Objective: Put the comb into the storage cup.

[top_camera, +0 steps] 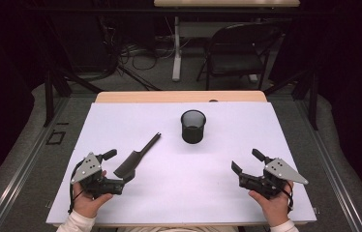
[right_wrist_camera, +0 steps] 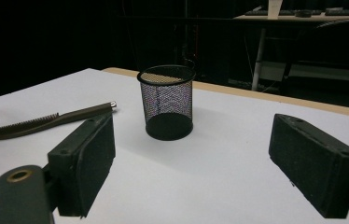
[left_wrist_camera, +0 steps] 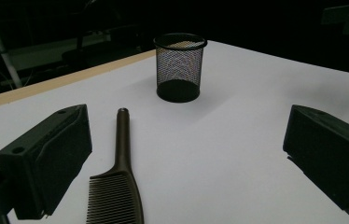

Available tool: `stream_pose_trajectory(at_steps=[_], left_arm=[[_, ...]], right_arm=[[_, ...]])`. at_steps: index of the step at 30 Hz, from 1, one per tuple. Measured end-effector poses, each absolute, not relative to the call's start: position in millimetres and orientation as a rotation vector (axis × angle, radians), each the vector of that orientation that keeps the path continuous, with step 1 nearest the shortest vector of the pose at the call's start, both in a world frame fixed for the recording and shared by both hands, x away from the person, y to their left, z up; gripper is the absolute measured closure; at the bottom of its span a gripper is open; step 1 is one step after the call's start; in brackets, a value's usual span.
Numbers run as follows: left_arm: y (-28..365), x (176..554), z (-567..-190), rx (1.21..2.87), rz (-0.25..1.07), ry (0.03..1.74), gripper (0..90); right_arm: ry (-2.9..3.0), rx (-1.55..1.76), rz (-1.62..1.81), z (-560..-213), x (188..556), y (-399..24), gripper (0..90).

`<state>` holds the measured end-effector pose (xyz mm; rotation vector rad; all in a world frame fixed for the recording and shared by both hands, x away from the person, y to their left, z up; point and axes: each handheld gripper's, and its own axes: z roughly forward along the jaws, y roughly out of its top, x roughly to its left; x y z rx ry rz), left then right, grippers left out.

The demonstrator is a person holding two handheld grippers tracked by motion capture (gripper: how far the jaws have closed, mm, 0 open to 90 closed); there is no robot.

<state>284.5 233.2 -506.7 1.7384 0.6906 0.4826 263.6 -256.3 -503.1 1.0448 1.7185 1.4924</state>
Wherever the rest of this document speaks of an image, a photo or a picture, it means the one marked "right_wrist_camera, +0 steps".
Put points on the dark keyboard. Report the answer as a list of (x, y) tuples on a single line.
[(348, 11)]

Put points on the background desk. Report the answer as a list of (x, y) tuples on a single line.
[(318, 18)]

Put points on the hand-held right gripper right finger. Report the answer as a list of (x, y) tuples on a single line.
[(312, 165)]

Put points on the white metal stand leg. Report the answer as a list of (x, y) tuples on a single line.
[(258, 59)]

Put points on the dark brown comb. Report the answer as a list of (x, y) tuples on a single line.
[(70, 116)]

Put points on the black mesh pen holder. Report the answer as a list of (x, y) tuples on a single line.
[(168, 128)]

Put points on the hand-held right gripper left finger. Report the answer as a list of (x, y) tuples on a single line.
[(82, 161)]

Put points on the white table sheet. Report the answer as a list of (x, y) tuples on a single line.
[(194, 174)]

